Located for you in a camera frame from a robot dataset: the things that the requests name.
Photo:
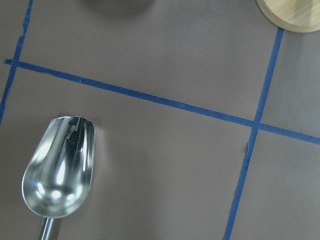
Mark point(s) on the metal ice scoop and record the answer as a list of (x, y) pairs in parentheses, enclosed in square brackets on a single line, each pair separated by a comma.
[(58, 178)]

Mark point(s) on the wooden stand with pole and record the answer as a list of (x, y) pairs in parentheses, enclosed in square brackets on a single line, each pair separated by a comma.
[(298, 16)]

